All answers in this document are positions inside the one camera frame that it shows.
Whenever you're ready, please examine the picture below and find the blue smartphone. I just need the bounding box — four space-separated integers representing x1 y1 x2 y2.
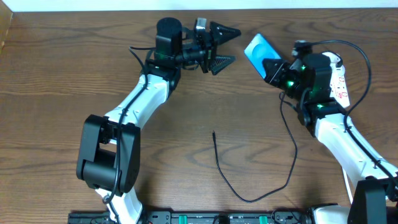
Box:
244 34 281 79

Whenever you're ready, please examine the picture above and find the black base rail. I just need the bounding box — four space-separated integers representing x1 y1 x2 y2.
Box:
67 211 313 224

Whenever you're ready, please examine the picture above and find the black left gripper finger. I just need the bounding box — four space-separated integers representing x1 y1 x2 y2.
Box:
210 21 241 44
210 55 236 75

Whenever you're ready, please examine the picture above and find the black charger cable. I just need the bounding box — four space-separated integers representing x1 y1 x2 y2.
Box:
212 91 299 203

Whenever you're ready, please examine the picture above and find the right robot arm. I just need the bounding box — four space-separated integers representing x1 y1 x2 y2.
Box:
261 52 397 223

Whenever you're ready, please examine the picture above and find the white power strip cord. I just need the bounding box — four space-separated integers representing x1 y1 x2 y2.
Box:
341 166 355 206

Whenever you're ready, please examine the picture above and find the white power strip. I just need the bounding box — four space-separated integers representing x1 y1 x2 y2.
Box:
330 71 350 108

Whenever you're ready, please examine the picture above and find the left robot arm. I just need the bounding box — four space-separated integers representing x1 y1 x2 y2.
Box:
76 17 241 223

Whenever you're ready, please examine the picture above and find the white charger adapter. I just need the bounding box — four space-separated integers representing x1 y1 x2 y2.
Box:
322 51 345 78

